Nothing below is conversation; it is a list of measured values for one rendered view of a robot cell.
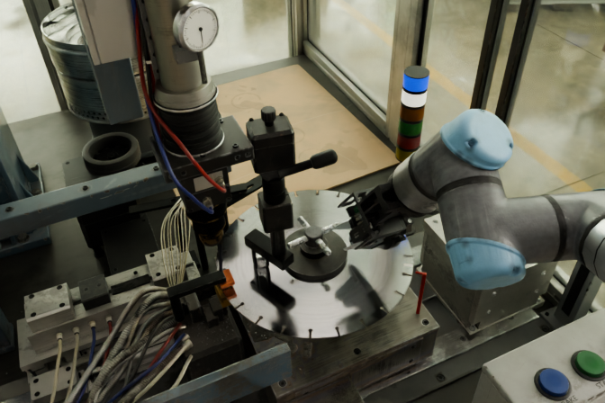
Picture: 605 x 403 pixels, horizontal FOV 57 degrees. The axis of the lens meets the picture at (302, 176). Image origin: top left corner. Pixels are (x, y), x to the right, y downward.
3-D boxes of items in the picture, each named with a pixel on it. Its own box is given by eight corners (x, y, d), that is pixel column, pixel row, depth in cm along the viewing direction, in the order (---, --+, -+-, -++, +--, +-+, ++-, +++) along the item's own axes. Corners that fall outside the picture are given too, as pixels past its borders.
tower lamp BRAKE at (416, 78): (419, 77, 103) (420, 63, 101) (432, 89, 100) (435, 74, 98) (397, 83, 102) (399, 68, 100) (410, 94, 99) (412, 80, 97)
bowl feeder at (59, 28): (178, 99, 172) (156, -17, 149) (207, 154, 150) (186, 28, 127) (75, 124, 162) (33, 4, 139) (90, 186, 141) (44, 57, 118)
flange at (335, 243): (307, 221, 100) (306, 211, 99) (359, 247, 95) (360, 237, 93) (267, 259, 94) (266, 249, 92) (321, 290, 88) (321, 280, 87)
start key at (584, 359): (586, 353, 86) (591, 345, 84) (608, 375, 83) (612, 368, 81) (566, 363, 84) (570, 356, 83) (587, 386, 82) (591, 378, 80)
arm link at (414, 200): (442, 145, 74) (469, 200, 71) (422, 161, 78) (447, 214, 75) (398, 153, 70) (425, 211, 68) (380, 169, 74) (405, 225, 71)
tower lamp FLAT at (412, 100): (417, 93, 105) (418, 78, 103) (430, 104, 102) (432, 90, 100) (396, 98, 104) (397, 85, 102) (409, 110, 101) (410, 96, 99)
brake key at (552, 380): (551, 371, 83) (555, 363, 82) (571, 394, 81) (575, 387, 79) (530, 381, 82) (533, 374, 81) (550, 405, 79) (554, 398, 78)
